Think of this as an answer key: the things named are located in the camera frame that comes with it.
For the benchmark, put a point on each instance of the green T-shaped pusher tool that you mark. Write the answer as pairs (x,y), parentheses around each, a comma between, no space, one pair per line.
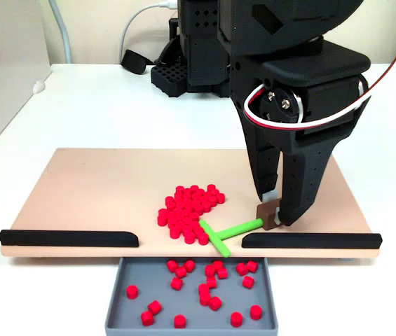
(236,231)

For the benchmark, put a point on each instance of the red granule pile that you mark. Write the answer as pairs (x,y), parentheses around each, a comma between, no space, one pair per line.
(183,217)

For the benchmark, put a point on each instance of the red cylinder granule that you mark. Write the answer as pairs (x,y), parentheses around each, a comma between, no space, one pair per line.
(214,303)
(176,283)
(211,282)
(256,312)
(242,269)
(236,319)
(154,307)
(248,281)
(132,292)
(179,321)
(172,266)
(218,265)
(222,273)
(205,299)
(252,266)
(203,289)
(210,270)
(147,318)
(189,265)
(181,272)

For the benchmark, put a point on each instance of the grey shallow tray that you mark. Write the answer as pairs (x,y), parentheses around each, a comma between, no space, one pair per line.
(183,301)

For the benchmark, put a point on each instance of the black plastic clamp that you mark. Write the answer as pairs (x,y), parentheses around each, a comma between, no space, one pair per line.
(134,61)

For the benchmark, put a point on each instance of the beige flat board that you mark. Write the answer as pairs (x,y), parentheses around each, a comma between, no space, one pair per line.
(78,192)

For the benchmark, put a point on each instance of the black edge rail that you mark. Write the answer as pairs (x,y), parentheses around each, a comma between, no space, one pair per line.
(68,238)
(310,241)

